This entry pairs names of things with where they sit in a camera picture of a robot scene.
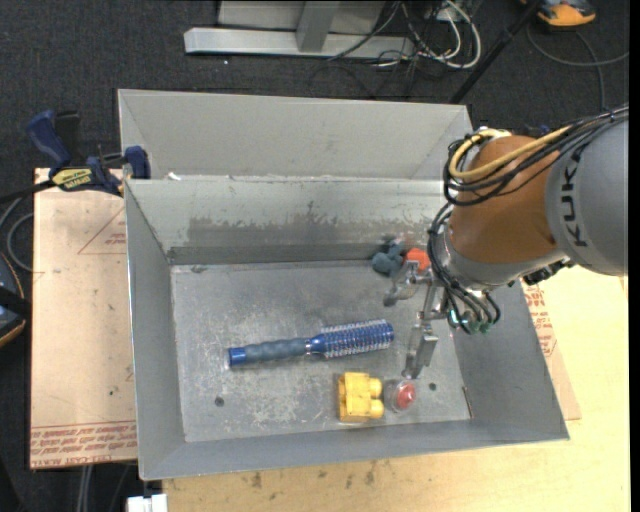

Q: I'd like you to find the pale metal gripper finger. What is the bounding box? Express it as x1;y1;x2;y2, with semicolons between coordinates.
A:
382;266;433;307
401;309;441;380

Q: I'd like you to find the orange plastic piece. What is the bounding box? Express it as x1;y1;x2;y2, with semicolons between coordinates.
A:
403;247;432;274

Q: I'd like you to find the grey-blue soft toy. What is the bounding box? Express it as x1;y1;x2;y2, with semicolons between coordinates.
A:
370;238;406;276

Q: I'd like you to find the red ball in clear cup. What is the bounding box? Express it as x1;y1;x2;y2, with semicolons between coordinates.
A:
383;378;419;414

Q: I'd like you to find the yellow toy block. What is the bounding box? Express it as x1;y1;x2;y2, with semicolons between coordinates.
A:
335;371;386;423

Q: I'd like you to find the blue hairbrush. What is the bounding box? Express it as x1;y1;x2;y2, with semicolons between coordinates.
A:
227;319;396;371

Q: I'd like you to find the grey metal bin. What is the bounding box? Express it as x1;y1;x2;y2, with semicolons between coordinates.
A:
117;88;571;482

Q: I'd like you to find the brown cardboard board red print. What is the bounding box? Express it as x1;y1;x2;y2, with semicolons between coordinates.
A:
29;166;584;471

